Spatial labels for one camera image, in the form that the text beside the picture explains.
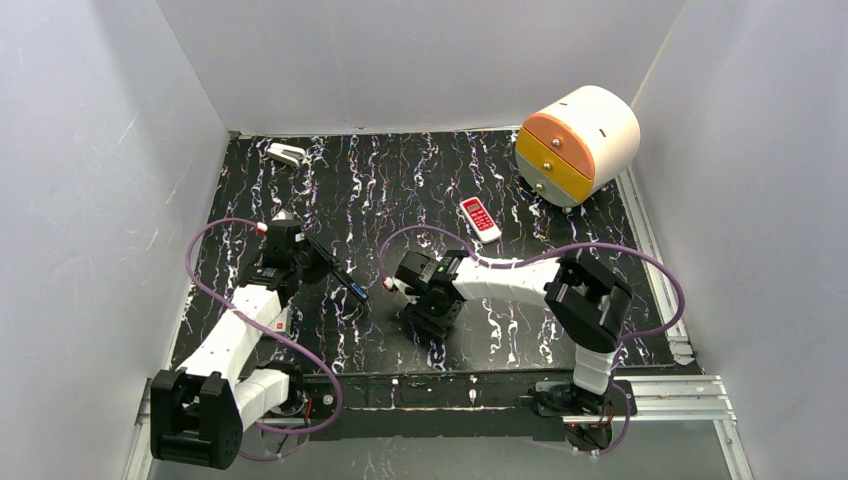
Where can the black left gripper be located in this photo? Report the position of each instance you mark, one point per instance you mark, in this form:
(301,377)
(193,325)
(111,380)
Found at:
(329,266)

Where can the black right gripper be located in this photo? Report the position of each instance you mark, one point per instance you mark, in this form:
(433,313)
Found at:
(436,314)

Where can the blue battery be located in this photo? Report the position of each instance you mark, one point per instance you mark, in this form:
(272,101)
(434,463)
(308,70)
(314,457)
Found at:
(359,292)

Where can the white remote control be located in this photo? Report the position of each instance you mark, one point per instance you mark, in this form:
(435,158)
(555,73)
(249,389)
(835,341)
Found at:
(480,220)

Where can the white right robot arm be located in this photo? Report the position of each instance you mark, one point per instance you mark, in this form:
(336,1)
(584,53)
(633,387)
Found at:
(588,300)

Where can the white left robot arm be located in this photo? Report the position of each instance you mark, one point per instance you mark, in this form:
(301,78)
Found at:
(200,409)

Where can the white battery box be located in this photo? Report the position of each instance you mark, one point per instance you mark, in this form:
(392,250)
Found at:
(282,323)

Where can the round orange drawer cabinet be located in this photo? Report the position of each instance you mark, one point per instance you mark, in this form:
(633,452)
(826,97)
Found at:
(574,146)

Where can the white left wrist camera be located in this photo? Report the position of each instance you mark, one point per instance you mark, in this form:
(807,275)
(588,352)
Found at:
(283,215)

